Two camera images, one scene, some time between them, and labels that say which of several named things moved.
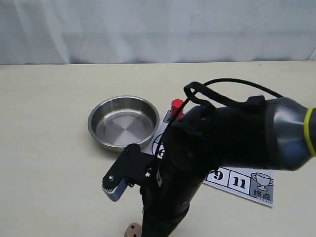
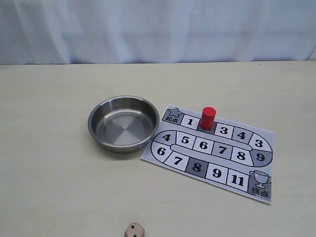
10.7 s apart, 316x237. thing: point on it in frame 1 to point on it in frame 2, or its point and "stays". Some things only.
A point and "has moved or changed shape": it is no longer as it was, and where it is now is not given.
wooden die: [134, 229] stays
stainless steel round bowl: [119, 121] stays
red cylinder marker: [176, 106] has moved or changed shape
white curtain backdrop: [78, 32] stays
